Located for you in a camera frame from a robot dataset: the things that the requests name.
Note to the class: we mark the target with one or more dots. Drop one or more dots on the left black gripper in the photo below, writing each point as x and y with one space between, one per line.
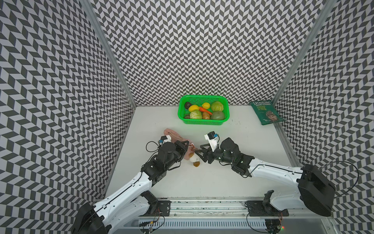
182 150

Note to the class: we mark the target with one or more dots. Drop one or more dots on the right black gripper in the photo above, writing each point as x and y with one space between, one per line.
208 152

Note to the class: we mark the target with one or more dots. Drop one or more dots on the plush keychain decoration with carabiners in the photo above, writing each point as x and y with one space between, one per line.
192 156

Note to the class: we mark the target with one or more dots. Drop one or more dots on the pink corduroy bag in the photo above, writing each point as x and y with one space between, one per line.
175 136

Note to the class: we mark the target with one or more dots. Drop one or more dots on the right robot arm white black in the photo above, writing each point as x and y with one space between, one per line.
302 187

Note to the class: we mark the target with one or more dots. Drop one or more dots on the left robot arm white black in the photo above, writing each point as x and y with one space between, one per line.
88 221

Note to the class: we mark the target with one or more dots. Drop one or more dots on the green toy lettuce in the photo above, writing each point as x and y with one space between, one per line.
196 115

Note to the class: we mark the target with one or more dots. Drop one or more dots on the brown toy potato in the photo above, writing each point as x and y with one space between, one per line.
206 116

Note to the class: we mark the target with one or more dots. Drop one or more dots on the green plastic basket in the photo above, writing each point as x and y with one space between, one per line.
198 100

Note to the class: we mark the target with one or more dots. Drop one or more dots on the orange toy carrot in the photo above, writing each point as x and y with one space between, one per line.
201 109

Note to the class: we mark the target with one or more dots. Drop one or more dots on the grey green toy avocado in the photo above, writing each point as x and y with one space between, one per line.
218 115

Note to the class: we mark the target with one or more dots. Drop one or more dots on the dark purple toy fruit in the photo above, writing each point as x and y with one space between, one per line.
187 105

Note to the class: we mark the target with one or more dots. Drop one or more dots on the yellow toy lemon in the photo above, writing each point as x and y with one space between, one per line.
206 105

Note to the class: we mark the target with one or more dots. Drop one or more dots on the light green toy cabbage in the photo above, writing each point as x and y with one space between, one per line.
217 106

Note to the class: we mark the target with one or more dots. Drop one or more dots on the green book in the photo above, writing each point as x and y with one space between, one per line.
266 112

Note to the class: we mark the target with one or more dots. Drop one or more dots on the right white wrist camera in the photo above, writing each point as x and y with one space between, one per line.
213 139

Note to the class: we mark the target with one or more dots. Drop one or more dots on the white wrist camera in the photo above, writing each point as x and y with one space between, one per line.
213 139
164 139

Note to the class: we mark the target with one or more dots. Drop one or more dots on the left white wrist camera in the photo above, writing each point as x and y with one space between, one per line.
164 139

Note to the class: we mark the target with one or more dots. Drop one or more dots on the aluminium front rail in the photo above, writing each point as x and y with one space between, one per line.
181 208

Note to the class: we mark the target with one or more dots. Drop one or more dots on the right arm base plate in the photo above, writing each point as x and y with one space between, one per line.
264 208

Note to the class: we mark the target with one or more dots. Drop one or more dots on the left aluminium corner post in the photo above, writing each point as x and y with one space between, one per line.
92 18

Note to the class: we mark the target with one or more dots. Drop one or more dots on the aluminium corner post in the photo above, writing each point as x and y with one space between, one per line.
321 19
92 18

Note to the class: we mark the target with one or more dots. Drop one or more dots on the right aluminium corner post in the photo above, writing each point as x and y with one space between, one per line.
321 19

